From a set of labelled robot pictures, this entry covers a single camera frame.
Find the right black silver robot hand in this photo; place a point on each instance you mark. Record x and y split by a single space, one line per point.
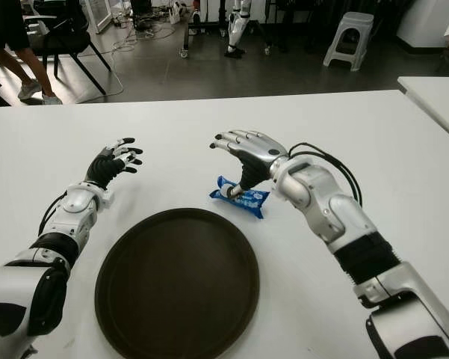
257 157

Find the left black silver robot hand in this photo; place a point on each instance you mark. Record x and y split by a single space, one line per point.
101 168

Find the blue Oreo packet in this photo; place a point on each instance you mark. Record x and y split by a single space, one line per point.
252 200

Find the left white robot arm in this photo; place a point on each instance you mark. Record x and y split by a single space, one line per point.
7 284

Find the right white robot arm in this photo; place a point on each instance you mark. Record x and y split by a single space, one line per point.
343 213

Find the white humanoid robot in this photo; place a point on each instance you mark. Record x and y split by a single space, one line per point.
234 30

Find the round dark brown tray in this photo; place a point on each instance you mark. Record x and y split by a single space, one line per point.
177 284

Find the white framed glass door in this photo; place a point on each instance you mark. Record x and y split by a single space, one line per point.
97 18

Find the white plastic stool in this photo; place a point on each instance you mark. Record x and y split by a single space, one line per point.
349 26

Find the person in dark shorts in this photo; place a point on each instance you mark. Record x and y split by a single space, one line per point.
3 30

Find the white side table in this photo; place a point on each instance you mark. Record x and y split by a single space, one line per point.
437 97

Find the white cabinet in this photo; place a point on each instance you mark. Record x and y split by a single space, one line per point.
426 22

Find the black wheeled gantry frame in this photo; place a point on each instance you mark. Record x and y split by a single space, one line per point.
185 30

